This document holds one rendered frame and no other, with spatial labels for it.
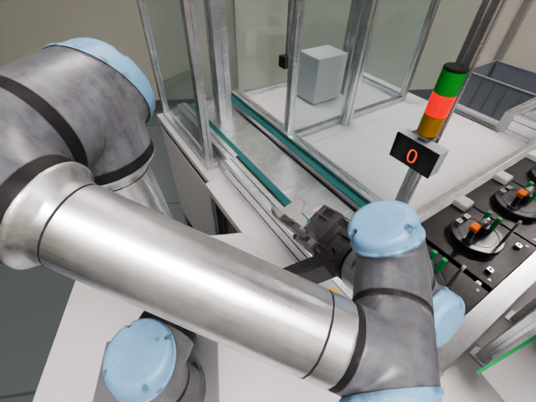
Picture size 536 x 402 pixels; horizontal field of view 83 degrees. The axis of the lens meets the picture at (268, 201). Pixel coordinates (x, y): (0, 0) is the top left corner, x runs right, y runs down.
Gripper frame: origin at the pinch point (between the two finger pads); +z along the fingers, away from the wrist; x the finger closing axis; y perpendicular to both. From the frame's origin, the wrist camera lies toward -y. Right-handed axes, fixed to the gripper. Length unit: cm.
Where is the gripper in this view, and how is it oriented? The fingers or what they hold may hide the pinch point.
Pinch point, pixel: (283, 225)
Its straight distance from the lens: 64.6
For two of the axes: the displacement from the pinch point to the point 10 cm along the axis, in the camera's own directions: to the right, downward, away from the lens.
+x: -5.4, -6.3, -5.5
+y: 7.0, -7.1, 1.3
